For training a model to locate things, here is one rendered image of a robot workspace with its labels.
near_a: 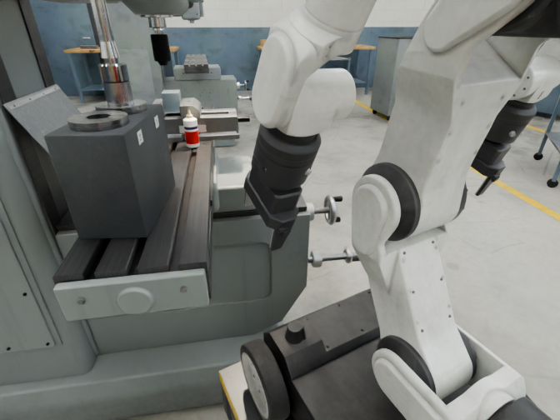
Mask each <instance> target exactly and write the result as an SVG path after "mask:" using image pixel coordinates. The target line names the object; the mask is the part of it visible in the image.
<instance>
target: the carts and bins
mask: <svg viewBox="0 0 560 420"><path fill-rule="evenodd" d="M329 61H347V71H348V72H349V71H350V62H351V58H350V57H349V58H345V57H334V58H332V59H330V60H329ZM559 108H560V96H559V98H558V100H557V104H556V107H555V108H554V111H553V113H552V117H551V119H550V122H549V124H548V126H547V130H546V131H545V134H544V137H543V139H542V143H541V145H540V148H539V149H538V152H537V153H535V154H534V155H533V157H534V159H535V160H541V159H542V158H543V155H542V151H543V148H544V146H545V143H546V141H547V139H548V138H549V139H550V141H551V142H552V144H553V145H554V147H555V148H556V149H557V150H558V152H559V153H560V132H551V129H552V126H553V123H554V120H555V118H556V116H557V114H558V110H559ZM559 173H560V160H559V162H558V165H557V167H556V170H555V172H554V174H553V176H552V178H551V179H549V180H547V185H548V186H549V187H550V188H555V187H556V186H557V185H558V180H557V179H558V175H559Z"/></svg>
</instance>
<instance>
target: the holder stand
mask: <svg viewBox="0 0 560 420"><path fill-rule="evenodd" d="M133 101H134V103H133V104H130V105H126V106H109V105H108V104H107V101H106V102H100V103H97V104H96V105H95V110H93V111H91V112H84V113H79V114H76V115H74V116H71V117H69V118H68V119H67V124H66V125H64V126H62V127H60V128H58V129H56V130H54V131H53V132H50V133H49V134H47V135H45V136H44V139H45V142H46V144H47V148H48V151H49V153H50V156H51V159H52V162H53V165H54V167H55V170H56V173H57V177H58V180H59V182H60V184H61V187H62V191H63V194H64V197H65V199H66V201H67V205H68V208H69V211H70V213H71V216H72V220H73V222H74V225H75V228H76V230H77V235H78V237H79V238H81V239H89V238H146V237H147V236H148V234H149V233H150V232H151V230H152V228H153V225H154V223H155V222H156V221H157V219H158V216H159V215H160V213H161V211H162V210H163V207H164V206H165V204H166V202H167V200H168V198H169V197H170V195H171V193H172V191H173V189H174V188H175V185H176V184H175V179H174V174H173V165H172V159H171V154H170V149H169V144H168V135H167V129H166V124H165V119H164V113H163V105H162V104H147V103H146V101H144V100H141V99H133Z"/></svg>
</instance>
